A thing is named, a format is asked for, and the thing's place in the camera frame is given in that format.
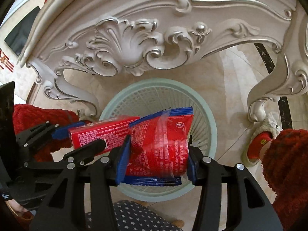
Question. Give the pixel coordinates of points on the red printed carton box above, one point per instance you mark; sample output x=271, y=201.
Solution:
x=96, y=130

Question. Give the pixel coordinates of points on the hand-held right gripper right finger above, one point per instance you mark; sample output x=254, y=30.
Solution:
x=192, y=166

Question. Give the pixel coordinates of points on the person's left hand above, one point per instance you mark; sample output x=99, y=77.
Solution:
x=14, y=205

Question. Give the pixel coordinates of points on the red snack packet blue edges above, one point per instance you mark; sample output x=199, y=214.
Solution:
x=163, y=144

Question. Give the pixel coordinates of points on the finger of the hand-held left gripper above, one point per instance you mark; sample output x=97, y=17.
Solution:
x=62, y=131
x=89, y=149

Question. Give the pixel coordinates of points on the pale green plastic wastebasket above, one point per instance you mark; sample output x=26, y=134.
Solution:
x=154, y=86

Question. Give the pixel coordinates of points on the red white fuzzy slipper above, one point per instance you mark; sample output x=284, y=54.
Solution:
x=257, y=144

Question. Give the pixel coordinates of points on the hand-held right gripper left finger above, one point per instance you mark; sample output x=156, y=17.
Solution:
x=122, y=158

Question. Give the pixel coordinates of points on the star patterned dark cushion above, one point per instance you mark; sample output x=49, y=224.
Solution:
x=139, y=216

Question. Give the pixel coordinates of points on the black wall television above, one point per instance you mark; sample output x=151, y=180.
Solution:
x=21, y=31

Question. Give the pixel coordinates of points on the crumpled clear plastic wrapper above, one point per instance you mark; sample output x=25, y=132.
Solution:
x=274, y=119

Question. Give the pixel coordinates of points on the ornate white table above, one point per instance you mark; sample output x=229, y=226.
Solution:
x=144, y=12

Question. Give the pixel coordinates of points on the red wall decoration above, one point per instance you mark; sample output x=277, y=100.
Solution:
x=6, y=61

